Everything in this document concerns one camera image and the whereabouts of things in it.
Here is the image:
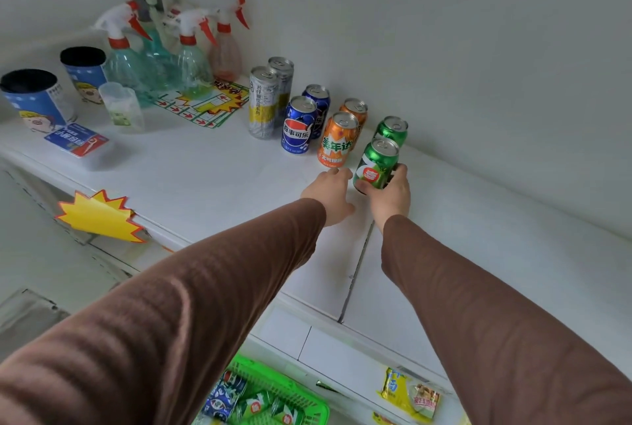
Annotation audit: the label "teal spray bottle grey head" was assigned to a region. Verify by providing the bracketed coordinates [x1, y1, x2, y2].
[133, 0, 180, 91]

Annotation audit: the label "person's left hand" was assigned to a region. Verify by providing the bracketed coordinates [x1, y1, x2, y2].
[300, 166, 356, 228]

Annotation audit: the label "person's right forearm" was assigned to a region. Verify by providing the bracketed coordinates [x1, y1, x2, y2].
[381, 214, 632, 425]

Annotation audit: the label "person's right hand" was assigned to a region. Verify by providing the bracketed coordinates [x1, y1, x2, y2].
[354, 162, 411, 234]

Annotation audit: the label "yellow starburst tag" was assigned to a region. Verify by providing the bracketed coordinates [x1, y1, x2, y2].
[54, 189, 147, 243]

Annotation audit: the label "clear spray bottle white head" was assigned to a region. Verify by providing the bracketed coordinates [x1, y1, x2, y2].
[161, 3, 182, 48]

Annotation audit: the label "printed sign cards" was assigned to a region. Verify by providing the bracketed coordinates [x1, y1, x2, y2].
[155, 79, 250, 130]

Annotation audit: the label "pile of cans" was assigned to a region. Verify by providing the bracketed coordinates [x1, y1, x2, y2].
[199, 370, 307, 425]

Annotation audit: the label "green plastic basket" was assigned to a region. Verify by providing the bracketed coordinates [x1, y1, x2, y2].
[197, 354, 330, 425]

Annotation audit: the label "person's left forearm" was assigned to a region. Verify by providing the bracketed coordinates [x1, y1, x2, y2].
[0, 198, 328, 425]

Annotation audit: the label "clear plastic cup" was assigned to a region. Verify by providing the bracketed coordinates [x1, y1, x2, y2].
[97, 82, 145, 132]

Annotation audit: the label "orange soda can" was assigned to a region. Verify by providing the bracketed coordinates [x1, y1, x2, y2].
[317, 111, 360, 169]
[339, 97, 369, 130]

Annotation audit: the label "pink spray bottle red trigger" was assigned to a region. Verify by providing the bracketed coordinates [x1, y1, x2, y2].
[209, 0, 250, 83]

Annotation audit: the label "silver yellow can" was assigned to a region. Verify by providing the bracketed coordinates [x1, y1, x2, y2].
[248, 66, 280, 140]
[268, 56, 295, 127]

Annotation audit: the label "blue red small box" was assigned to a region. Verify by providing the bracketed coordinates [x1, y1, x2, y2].
[44, 123, 113, 169]

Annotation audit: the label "blue cartoon paper cup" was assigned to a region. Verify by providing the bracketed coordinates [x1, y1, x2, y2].
[0, 68, 78, 134]
[60, 46, 109, 105]

